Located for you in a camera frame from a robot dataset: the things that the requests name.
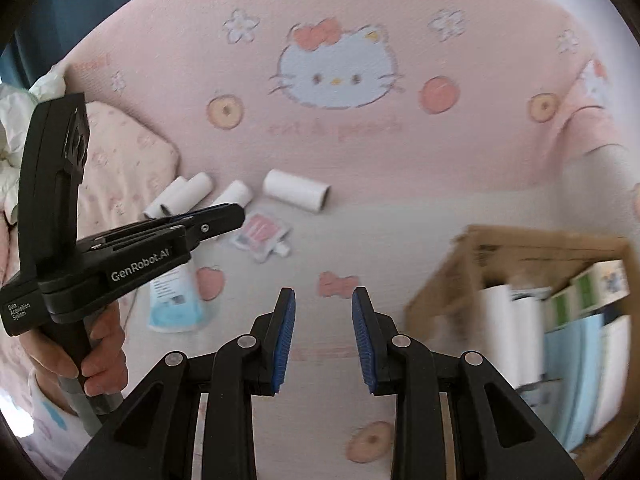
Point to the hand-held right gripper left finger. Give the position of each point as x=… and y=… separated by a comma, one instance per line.
x=284, y=340

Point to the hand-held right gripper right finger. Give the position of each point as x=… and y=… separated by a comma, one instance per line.
x=362, y=340

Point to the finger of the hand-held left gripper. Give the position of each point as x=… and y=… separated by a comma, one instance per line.
x=150, y=224
x=220, y=220

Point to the pile of paper tubes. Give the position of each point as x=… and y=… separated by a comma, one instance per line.
x=192, y=187

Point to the light blue wipes packet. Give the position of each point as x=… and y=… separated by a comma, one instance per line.
x=175, y=310

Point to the brown cardboard box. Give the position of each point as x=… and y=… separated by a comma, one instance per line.
x=450, y=285

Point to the person's left hand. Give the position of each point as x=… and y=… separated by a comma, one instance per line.
x=107, y=360

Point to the pink spout pouch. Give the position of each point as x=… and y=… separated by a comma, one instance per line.
x=260, y=232

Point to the pink floral pillow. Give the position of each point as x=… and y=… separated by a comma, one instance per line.
x=130, y=160

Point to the pale green white cloth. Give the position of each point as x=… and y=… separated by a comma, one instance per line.
x=15, y=125

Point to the teal blue curtain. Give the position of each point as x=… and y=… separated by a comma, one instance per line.
x=75, y=5

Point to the pink cat print blanket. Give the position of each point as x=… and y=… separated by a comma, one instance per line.
x=400, y=160

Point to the green white carton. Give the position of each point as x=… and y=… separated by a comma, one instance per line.
x=560, y=310
x=600, y=280

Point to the light blue flat packet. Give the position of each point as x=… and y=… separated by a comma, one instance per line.
x=570, y=385

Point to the white flat packet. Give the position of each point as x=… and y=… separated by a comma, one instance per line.
x=615, y=370

